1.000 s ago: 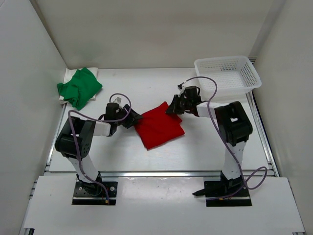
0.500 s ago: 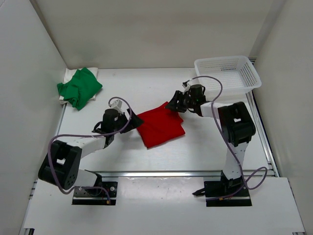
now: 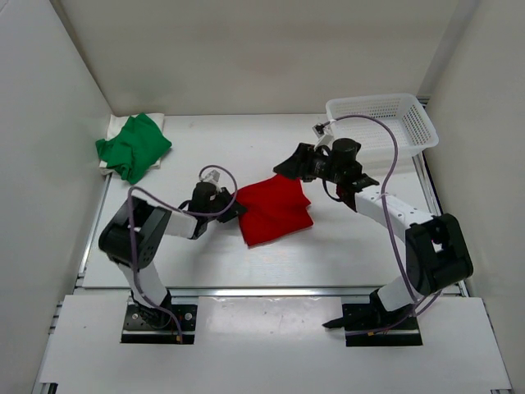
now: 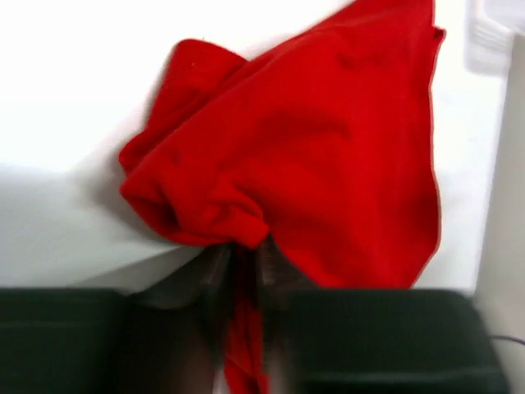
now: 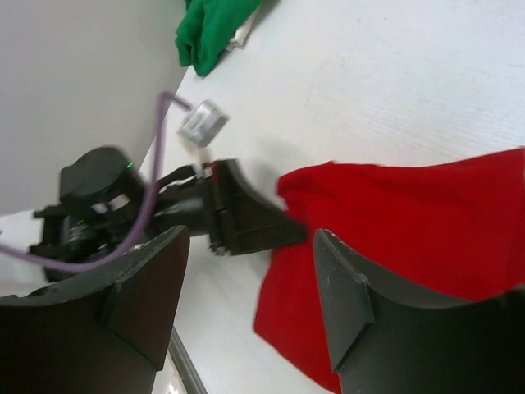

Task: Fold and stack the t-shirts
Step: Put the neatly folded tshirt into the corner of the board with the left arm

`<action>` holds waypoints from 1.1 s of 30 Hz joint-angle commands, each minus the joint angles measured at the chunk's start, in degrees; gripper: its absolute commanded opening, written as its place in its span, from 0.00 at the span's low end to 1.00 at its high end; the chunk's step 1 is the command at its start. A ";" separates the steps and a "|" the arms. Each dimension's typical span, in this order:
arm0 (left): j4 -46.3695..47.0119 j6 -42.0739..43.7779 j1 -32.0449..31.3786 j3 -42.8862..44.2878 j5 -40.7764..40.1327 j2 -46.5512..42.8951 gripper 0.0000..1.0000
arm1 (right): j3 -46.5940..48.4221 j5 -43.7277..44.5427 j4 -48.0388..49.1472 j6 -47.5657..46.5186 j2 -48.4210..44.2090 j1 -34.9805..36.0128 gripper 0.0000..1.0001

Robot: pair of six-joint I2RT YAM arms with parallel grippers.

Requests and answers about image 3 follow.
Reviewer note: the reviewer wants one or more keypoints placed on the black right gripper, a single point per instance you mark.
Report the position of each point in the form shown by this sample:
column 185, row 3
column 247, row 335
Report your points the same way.
column 300, row 166

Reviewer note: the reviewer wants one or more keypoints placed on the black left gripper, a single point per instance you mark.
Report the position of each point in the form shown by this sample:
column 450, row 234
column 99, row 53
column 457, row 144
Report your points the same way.
column 234, row 211

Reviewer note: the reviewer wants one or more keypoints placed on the red t shirt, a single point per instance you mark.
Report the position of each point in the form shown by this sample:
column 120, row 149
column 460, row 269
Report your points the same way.
column 275, row 208

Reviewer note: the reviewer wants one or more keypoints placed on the green t shirt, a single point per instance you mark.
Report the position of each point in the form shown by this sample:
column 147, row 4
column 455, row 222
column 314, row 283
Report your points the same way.
column 133, row 147

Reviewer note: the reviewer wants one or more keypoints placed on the white t shirt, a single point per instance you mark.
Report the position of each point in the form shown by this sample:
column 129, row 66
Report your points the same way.
column 139, row 135

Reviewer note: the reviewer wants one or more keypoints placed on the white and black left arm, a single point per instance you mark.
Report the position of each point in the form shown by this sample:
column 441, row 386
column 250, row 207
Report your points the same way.
column 132, row 237

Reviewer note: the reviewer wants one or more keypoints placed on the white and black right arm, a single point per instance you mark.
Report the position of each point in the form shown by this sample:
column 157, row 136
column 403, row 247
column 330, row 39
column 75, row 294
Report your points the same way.
column 436, row 255

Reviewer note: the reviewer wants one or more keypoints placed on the white plastic basket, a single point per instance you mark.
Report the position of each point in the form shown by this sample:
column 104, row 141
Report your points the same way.
column 377, row 121

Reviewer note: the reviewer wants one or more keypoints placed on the white front cover board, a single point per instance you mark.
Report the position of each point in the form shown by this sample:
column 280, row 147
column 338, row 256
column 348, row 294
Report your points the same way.
column 260, row 345

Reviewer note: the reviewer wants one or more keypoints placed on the aluminium right table rail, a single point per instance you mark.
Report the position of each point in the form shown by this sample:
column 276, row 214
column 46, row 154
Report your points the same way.
column 433, row 204

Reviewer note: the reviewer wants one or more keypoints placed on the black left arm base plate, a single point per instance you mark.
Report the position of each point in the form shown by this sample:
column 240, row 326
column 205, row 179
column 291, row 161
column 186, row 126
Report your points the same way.
column 143, row 325

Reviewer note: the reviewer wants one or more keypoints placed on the aluminium left table rail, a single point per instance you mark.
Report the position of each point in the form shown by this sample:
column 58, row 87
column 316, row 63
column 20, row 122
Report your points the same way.
column 92, row 231

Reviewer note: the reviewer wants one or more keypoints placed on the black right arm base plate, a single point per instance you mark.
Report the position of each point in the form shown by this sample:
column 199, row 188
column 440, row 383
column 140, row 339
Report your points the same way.
column 371, row 325

